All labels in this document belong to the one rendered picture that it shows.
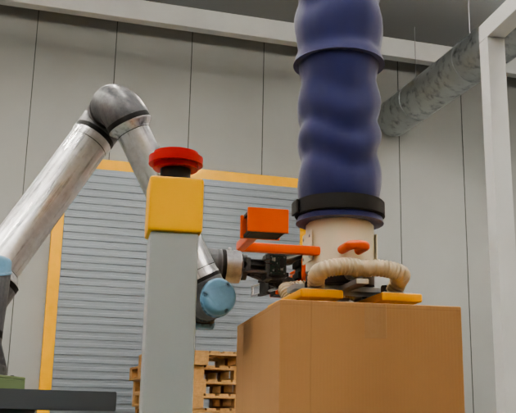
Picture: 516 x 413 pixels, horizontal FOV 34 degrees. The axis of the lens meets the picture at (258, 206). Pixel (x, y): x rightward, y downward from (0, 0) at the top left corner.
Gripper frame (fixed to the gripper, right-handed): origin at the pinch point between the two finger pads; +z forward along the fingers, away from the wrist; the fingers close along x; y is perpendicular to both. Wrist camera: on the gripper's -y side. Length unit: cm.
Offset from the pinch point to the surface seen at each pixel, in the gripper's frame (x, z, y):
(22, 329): 57, -130, -900
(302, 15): 62, -12, 31
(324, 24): 57, -7, 37
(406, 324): -19, 6, 56
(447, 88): 377, 383, -724
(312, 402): -36, -14, 55
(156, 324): -29, -53, 123
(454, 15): 517, 426, -788
